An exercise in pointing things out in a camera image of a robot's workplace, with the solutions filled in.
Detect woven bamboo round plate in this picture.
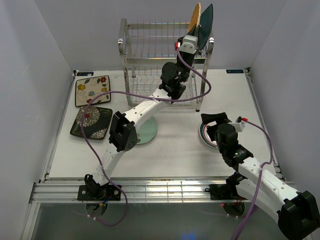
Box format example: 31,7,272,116
188,2,201,32

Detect dark teal square plate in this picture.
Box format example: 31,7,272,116
199,4,214,48

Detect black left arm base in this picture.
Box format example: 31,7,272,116
77,185,121,202

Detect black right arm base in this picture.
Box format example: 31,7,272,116
204,172,247,200

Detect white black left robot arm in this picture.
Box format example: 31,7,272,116
84,24,201,200

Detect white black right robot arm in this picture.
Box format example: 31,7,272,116
201,112,320,240

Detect stainless steel dish rack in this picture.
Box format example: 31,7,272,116
118,18,215,112

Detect white plate teal red rim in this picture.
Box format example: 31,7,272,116
198,123,219,150

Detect light green floral plate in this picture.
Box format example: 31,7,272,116
137,116,158,145

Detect cream square floral plate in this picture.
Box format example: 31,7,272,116
75,75,111,107

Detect black square floral plate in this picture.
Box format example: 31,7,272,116
69,106,113,140

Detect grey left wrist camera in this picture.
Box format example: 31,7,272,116
174,34,198,55

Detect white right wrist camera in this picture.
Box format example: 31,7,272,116
229,116,247,133

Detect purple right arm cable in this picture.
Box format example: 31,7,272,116
199,118,275,240

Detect aluminium front rail frame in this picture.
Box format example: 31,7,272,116
30,70,270,203

